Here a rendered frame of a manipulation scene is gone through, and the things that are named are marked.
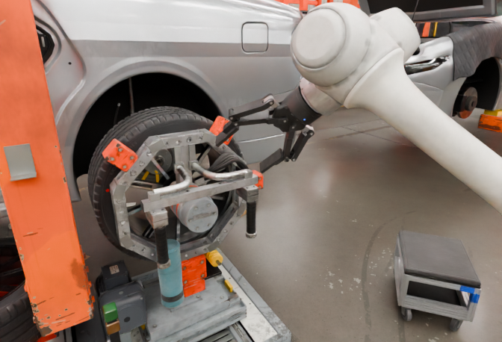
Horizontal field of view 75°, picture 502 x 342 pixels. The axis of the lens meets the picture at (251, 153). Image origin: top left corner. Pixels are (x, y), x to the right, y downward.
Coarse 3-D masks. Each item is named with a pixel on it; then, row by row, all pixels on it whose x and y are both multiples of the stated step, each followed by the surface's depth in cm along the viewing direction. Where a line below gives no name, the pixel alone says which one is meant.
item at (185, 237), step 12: (204, 144) 159; (204, 156) 141; (216, 156) 154; (228, 168) 147; (144, 180) 132; (168, 180) 136; (192, 180) 142; (204, 180) 144; (228, 192) 152; (216, 204) 157; (228, 204) 152; (132, 216) 153; (132, 228) 134; (144, 228) 147; (168, 228) 155; (180, 228) 155; (180, 240) 146; (192, 240) 148
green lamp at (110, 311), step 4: (108, 304) 105; (112, 304) 105; (104, 308) 103; (108, 308) 103; (112, 308) 103; (116, 308) 103; (104, 312) 102; (108, 312) 102; (112, 312) 103; (116, 312) 103; (104, 316) 102; (108, 316) 102; (112, 316) 103; (116, 316) 104; (108, 320) 103
